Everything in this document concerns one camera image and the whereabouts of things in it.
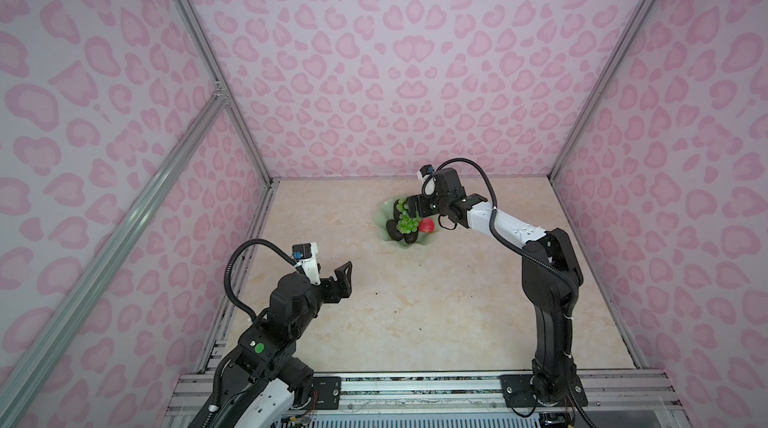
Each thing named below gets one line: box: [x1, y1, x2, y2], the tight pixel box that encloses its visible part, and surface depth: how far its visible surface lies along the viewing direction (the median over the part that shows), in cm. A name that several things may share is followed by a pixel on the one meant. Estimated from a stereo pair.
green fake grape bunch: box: [396, 197, 421, 234], surface depth 94 cm
